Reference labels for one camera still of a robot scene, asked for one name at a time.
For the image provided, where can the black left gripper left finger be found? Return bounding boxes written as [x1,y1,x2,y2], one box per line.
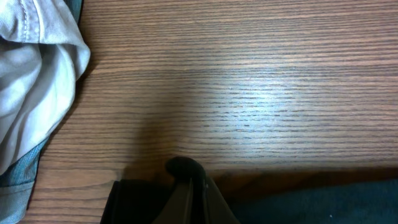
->
[152,182,193,224]

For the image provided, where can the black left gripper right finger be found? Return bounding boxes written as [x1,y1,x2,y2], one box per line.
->
[203,177,240,224]

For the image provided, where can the black t-shirt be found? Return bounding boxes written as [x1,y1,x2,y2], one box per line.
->
[101,157,397,224]

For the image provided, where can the folded blue denim garment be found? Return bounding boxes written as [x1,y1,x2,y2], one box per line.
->
[1,139,48,224]

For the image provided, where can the folded beige pants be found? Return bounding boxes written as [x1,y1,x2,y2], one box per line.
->
[1,0,90,172]

